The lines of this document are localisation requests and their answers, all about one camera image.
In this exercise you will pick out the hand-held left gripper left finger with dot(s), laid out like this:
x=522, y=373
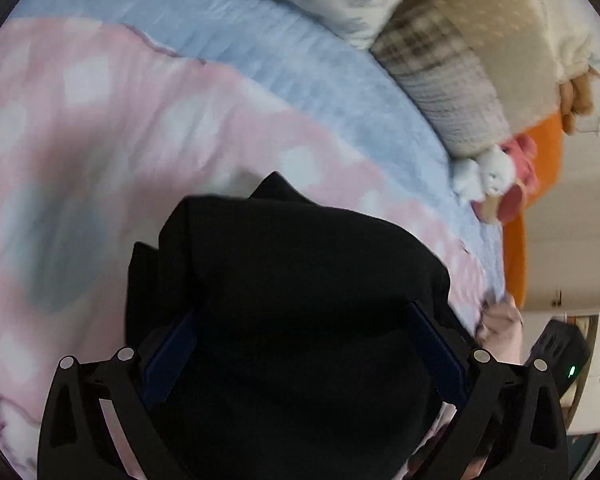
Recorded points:
x=167, y=360

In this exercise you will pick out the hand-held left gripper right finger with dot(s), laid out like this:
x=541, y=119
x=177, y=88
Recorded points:
x=440, y=355

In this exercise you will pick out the black jacket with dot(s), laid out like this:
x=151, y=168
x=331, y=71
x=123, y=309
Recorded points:
x=290, y=285

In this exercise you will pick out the white plush toy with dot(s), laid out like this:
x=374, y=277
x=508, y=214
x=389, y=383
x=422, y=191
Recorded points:
x=485, y=172

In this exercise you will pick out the pink plush toy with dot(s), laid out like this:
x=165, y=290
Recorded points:
x=522, y=160

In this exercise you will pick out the pink spotted blanket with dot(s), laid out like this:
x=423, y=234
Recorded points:
x=130, y=135

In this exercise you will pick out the brown plush toy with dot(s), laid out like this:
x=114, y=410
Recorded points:
x=580, y=100

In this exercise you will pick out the plaid cloth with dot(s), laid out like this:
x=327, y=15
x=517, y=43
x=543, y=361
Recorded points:
x=445, y=85

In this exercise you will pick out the light blue bed sheet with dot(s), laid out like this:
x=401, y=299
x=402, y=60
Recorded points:
x=305, y=70

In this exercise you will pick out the beige plaid folded quilt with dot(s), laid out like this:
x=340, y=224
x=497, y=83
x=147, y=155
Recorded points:
x=505, y=25

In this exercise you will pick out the white wall socket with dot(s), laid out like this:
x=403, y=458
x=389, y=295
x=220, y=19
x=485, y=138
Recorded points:
x=594, y=125

